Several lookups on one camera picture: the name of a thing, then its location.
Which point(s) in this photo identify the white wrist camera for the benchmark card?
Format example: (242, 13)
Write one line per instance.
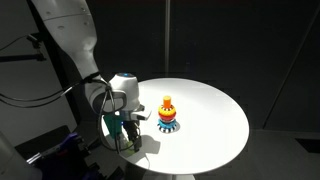
(141, 115)

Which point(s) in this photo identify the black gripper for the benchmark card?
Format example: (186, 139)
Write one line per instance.
(131, 126)

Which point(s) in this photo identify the black box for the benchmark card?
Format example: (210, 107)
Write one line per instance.
(43, 140)

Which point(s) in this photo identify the grey vertical pole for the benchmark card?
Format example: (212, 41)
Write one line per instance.
(167, 36)

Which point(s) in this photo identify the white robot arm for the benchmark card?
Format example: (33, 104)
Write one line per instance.
(71, 33)

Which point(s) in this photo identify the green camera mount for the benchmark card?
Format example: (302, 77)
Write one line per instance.
(113, 126)

